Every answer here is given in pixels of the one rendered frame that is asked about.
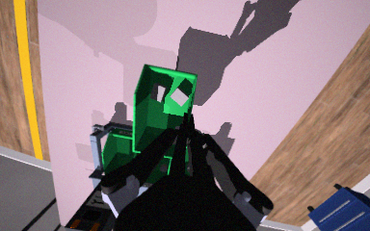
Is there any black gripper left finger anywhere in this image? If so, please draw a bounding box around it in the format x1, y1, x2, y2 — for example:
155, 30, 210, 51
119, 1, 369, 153
100, 113, 189, 220

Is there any grey metal shelf rack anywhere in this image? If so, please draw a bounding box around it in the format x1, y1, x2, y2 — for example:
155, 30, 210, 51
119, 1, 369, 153
89, 123, 153, 198

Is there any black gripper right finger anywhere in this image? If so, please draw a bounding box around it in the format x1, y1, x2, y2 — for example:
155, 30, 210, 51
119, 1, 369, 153
187, 114, 274, 230

